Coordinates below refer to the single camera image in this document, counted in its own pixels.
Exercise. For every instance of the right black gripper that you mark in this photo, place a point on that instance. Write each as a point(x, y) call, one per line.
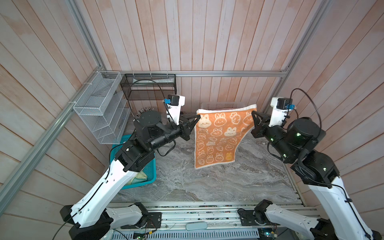
point(259, 128)

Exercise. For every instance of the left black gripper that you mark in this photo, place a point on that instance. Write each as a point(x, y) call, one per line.
point(186, 127)

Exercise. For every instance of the orange patterned towel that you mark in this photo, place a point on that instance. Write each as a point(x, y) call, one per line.
point(219, 133)

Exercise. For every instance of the pale green towel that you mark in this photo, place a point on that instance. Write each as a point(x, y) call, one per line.
point(140, 178)

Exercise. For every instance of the white plastic basket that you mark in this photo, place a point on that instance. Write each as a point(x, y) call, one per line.
point(216, 106)

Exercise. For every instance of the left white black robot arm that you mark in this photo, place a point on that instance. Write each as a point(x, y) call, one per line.
point(91, 217)

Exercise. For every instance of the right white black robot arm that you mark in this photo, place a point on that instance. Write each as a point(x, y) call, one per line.
point(296, 146)

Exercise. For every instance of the coloured pencils bunch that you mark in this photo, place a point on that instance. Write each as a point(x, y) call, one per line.
point(143, 110)

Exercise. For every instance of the teal plastic basket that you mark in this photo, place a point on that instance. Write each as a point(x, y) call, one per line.
point(149, 169)

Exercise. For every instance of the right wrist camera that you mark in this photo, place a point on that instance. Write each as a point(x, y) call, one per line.
point(280, 111)

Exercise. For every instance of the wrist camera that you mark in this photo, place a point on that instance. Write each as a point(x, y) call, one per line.
point(173, 104)
point(280, 111)

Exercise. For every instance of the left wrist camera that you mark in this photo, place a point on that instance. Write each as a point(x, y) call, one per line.
point(173, 104)

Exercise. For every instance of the black mesh wall basket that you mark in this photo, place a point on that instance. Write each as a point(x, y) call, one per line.
point(152, 87)

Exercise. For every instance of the white wire wall shelf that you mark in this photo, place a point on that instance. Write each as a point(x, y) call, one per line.
point(103, 108)

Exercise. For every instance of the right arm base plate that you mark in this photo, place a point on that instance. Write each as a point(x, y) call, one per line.
point(250, 218)

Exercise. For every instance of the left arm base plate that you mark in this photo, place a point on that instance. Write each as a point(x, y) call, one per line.
point(151, 220)

